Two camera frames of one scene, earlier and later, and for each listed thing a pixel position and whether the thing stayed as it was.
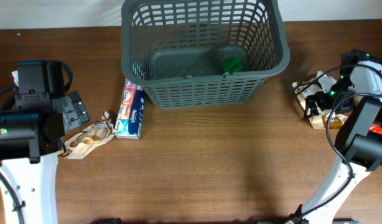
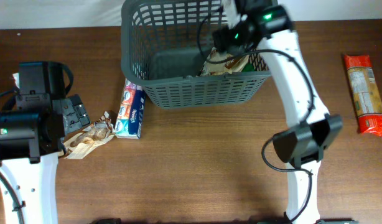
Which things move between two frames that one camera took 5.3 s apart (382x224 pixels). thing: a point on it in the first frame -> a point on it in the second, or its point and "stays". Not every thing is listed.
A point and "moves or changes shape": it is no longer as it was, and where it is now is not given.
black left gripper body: x=76 y=112 stays
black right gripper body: x=341 y=88 -> x=234 y=37
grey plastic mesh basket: x=193 y=53 stays
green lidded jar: x=232 y=64 -> x=248 y=68
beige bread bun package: x=318 y=120 moves or changes shape
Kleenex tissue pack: x=129 y=120 stays
